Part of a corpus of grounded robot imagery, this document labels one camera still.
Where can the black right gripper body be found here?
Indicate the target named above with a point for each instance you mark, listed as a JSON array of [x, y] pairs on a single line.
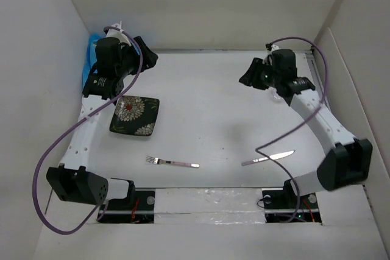
[[270, 76]]

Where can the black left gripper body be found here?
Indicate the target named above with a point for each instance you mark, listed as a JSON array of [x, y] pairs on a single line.
[[130, 60]]

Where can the blue space print cloth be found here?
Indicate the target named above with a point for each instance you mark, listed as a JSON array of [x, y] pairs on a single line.
[[90, 58]]

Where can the clear drinking glass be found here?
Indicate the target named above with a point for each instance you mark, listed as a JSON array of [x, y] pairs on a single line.
[[275, 97]]

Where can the black floral square plate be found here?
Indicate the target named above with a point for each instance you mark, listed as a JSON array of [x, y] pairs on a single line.
[[135, 116]]

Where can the pink handled knife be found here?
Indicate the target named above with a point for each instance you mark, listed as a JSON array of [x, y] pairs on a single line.
[[276, 156]]

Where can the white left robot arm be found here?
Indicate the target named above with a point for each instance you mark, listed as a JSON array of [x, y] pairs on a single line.
[[76, 179]]

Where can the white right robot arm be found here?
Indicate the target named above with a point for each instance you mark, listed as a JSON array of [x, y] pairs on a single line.
[[347, 158]]

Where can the pink handled fork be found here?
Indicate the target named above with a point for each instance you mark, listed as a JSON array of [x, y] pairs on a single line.
[[155, 160]]

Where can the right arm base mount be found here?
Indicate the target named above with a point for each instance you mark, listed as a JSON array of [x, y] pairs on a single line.
[[278, 208]]

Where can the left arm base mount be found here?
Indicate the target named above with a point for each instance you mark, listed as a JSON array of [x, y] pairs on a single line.
[[139, 210]]

